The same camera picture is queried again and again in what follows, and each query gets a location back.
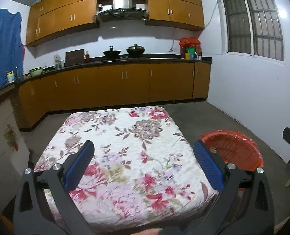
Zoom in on orange plastic trash basket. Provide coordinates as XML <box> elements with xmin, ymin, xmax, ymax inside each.
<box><xmin>193</xmin><ymin>130</ymin><xmax>264</xmax><ymax>189</ymax></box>

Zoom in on wooden lower kitchen cabinets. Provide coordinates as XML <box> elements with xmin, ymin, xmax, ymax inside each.
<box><xmin>10</xmin><ymin>60</ymin><xmax>211</xmax><ymax>130</ymax></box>

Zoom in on wooden kitchen cabinets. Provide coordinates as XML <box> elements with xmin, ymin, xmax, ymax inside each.
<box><xmin>10</xmin><ymin>60</ymin><xmax>211</xmax><ymax>130</ymax></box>
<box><xmin>26</xmin><ymin>0</ymin><xmax>205</xmax><ymax>46</ymax></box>

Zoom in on wooden upper kitchen cabinets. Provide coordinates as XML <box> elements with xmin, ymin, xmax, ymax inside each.
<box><xmin>26</xmin><ymin>0</ymin><xmax>205</xmax><ymax>46</ymax></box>

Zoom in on white tiled counter with flower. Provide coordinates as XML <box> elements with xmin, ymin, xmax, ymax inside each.
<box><xmin>0</xmin><ymin>83</ymin><xmax>31</xmax><ymax>213</ymax></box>

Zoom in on floral quilted table cover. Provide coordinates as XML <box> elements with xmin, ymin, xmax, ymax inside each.
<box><xmin>35</xmin><ymin>106</ymin><xmax>218</xmax><ymax>233</ymax></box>

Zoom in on barred window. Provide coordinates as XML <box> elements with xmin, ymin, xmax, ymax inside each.
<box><xmin>221</xmin><ymin>0</ymin><xmax>284</xmax><ymax>61</ymax></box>

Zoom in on green basin bowl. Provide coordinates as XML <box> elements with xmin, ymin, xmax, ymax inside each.
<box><xmin>29</xmin><ymin>67</ymin><xmax>43</xmax><ymax>76</ymax></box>

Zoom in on yellow detergent bottle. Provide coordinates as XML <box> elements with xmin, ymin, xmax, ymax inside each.
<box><xmin>7</xmin><ymin>71</ymin><xmax>15</xmax><ymax>84</ymax></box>

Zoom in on orange bag covered condiment rack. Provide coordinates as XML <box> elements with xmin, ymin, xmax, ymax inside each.
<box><xmin>179</xmin><ymin>37</ymin><xmax>202</xmax><ymax>60</ymax></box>

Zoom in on clear bag with jars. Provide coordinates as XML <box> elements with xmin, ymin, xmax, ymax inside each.
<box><xmin>54</xmin><ymin>54</ymin><xmax>64</xmax><ymax>69</ymax></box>

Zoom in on dark cutting board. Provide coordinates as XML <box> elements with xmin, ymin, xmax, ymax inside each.
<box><xmin>65</xmin><ymin>49</ymin><xmax>84</xmax><ymax>66</ymax></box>

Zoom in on red sauce bottle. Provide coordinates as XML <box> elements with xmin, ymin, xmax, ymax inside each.
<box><xmin>85</xmin><ymin>51</ymin><xmax>90</xmax><ymax>63</ymax></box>

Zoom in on blue hanging cloth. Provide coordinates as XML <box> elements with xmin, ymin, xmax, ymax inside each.
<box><xmin>0</xmin><ymin>9</ymin><xmax>24</xmax><ymax>87</ymax></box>

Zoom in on black lidded pot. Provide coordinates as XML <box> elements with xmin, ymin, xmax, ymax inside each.
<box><xmin>126</xmin><ymin>44</ymin><xmax>145</xmax><ymax>58</ymax></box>

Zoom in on range hood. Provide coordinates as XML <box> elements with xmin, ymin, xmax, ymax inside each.
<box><xmin>96</xmin><ymin>0</ymin><xmax>149</xmax><ymax>22</ymax></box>

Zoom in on black wok with handle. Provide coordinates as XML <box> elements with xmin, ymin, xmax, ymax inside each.
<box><xmin>103</xmin><ymin>46</ymin><xmax>121</xmax><ymax>60</ymax></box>

